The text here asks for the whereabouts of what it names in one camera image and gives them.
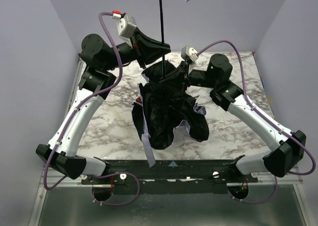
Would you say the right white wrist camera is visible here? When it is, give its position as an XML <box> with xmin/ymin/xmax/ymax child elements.
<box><xmin>181</xmin><ymin>45</ymin><xmax>198</xmax><ymax>74</ymax></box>

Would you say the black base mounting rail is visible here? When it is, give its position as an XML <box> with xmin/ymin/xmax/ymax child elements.
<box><xmin>81</xmin><ymin>159</ymin><xmax>258</xmax><ymax>195</ymax></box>

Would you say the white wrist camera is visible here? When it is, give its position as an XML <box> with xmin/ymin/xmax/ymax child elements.
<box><xmin>112</xmin><ymin>10</ymin><xmax>137</xmax><ymax>48</ymax></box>
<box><xmin>181</xmin><ymin>45</ymin><xmax>198</xmax><ymax>74</ymax></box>

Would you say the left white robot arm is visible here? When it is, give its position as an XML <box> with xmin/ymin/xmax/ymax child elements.
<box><xmin>36</xmin><ymin>29</ymin><xmax>171</xmax><ymax>179</ymax></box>

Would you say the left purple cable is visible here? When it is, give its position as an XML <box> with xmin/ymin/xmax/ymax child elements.
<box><xmin>43</xmin><ymin>11</ymin><xmax>141</xmax><ymax>206</ymax></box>

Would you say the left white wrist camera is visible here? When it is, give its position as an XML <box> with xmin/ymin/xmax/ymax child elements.
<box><xmin>112</xmin><ymin>10</ymin><xmax>137</xmax><ymax>48</ymax></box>

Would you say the aluminium extrusion frame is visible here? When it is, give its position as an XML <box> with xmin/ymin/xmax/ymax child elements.
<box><xmin>47</xmin><ymin>170</ymin><xmax>303</xmax><ymax>187</ymax></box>

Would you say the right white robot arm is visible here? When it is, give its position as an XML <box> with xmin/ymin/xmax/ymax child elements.
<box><xmin>181</xmin><ymin>53</ymin><xmax>306</xmax><ymax>177</ymax></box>

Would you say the purple umbrella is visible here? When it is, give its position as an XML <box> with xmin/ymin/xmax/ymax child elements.
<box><xmin>131</xmin><ymin>0</ymin><xmax>210</xmax><ymax>167</ymax></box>

